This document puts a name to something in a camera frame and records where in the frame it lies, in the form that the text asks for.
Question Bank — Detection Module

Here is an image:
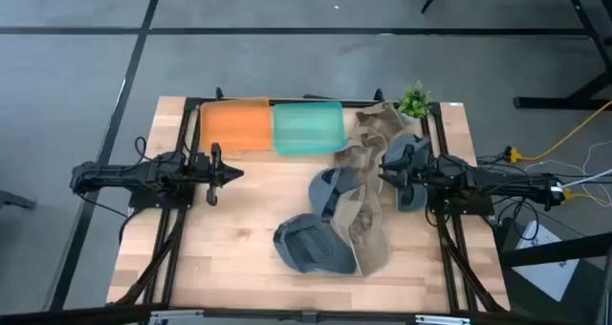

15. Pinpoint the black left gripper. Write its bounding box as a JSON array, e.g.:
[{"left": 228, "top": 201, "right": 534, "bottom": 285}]
[{"left": 193, "top": 142, "right": 245, "bottom": 206}]

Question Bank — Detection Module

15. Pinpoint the dark grey cap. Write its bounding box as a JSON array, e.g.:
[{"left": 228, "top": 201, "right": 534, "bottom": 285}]
[{"left": 273, "top": 212, "right": 359, "bottom": 275}]

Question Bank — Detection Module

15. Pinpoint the black aluminium table frame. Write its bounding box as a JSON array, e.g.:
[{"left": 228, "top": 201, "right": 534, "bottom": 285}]
[{"left": 114, "top": 86, "right": 509, "bottom": 316}]

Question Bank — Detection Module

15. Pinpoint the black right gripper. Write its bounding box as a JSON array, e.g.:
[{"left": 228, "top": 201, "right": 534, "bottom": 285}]
[{"left": 379, "top": 142, "right": 436, "bottom": 188}]

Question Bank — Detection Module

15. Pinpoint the yellow extension cable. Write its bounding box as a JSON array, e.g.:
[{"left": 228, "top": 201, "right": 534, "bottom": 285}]
[{"left": 508, "top": 99, "right": 612, "bottom": 164}]

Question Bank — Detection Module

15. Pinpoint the teal translucent plastic bin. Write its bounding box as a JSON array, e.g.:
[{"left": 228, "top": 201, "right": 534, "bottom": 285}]
[{"left": 272, "top": 100, "right": 348, "bottom": 157}]

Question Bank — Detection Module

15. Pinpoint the orange translucent plastic bin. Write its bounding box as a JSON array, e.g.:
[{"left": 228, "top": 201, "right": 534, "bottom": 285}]
[{"left": 199, "top": 97, "right": 274, "bottom": 155}]

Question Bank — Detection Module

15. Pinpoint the black aluminium crossbeam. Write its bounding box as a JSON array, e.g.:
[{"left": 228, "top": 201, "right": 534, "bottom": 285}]
[{"left": 0, "top": 303, "right": 612, "bottom": 325}]

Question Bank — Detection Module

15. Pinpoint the black side table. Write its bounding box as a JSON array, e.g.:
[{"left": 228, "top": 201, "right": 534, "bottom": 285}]
[{"left": 513, "top": 0, "right": 612, "bottom": 112}]

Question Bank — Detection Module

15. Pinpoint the light grey cap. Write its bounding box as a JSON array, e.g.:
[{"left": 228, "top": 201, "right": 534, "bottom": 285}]
[{"left": 382, "top": 133, "right": 432, "bottom": 213}]

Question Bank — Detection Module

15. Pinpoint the black metal stand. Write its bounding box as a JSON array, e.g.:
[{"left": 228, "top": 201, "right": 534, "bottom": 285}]
[{"left": 498, "top": 231, "right": 612, "bottom": 325}]

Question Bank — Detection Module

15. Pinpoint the green plant in white pot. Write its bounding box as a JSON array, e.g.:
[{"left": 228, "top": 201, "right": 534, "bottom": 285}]
[{"left": 397, "top": 79, "right": 434, "bottom": 121}]

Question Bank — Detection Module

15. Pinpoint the beige cap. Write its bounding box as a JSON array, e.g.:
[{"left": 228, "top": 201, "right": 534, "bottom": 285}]
[
  {"left": 354, "top": 100, "right": 407, "bottom": 141},
  {"left": 333, "top": 132, "right": 389, "bottom": 195},
  {"left": 331, "top": 184, "right": 394, "bottom": 277}
]

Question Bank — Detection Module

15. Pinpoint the white box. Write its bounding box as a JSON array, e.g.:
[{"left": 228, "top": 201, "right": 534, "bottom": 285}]
[{"left": 514, "top": 219, "right": 582, "bottom": 303}]

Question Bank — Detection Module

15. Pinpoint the grey chair leg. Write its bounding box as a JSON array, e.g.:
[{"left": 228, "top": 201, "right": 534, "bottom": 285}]
[{"left": 0, "top": 188, "right": 37, "bottom": 212}]

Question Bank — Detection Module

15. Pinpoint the white cable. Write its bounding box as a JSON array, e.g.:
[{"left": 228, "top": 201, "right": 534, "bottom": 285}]
[{"left": 549, "top": 166, "right": 612, "bottom": 192}]

